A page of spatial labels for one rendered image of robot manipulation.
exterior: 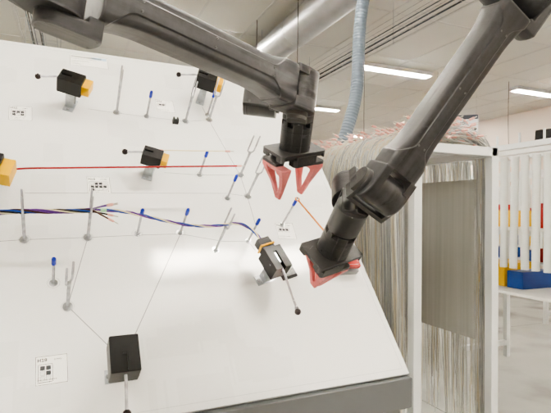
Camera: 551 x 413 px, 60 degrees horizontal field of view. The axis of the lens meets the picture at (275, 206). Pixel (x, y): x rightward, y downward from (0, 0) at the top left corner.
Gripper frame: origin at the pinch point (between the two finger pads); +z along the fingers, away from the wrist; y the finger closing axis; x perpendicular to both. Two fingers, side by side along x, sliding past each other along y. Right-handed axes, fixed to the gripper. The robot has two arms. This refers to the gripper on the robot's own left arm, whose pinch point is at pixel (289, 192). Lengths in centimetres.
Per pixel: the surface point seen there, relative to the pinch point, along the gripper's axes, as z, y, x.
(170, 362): 27.3, 26.9, 4.3
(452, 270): 56, -92, -11
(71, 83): -10, 25, -54
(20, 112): -2, 36, -58
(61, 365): 24, 44, -2
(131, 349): 17.7, 35.0, 7.3
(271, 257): 15.2, 1.9, -0.9
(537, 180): 72, -263, -62
